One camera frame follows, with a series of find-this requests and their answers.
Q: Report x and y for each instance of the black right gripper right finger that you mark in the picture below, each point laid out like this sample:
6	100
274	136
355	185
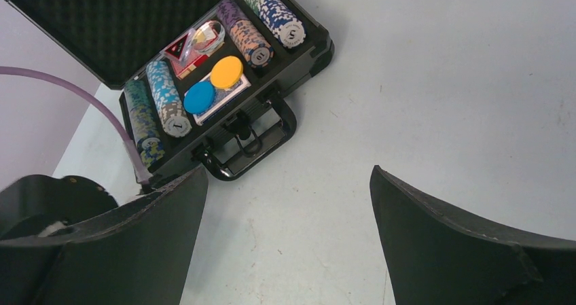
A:
437	253

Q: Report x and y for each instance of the clear round dealer button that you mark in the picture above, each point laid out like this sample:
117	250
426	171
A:
208	37

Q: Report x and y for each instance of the black poker set case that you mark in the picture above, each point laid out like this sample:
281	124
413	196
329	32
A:
117	39

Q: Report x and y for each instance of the all in triangle token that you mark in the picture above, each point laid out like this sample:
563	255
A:
180	49

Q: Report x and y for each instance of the red playing card deck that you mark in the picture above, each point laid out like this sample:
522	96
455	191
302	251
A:
194	60

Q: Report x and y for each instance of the purple orange chip row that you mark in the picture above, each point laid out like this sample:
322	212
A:
253	46

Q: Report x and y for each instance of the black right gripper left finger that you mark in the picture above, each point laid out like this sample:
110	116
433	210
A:
137	253

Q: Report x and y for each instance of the yellow round button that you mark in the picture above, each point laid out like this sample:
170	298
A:
226	72

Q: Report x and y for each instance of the light blue grey chip row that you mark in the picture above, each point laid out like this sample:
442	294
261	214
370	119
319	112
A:
168	103

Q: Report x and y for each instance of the green blue chip row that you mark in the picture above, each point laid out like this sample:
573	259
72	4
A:
286	27

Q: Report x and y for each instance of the blue round button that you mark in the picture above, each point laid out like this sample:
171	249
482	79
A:
199	97

